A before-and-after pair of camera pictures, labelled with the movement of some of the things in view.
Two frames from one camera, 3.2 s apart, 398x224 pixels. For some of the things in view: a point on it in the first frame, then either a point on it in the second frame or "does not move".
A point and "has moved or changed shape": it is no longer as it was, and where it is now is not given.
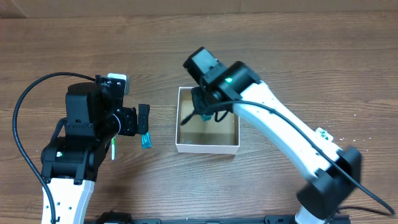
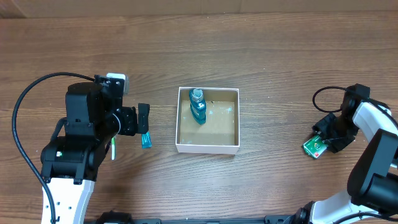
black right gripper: (199, 101) -> (333, 132)
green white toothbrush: (113, 149) does not move
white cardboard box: (197, 136) does not move
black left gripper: (143, 118) does not move
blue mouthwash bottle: (206, 117) has moved or changed shape
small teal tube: (146, 141) does not move
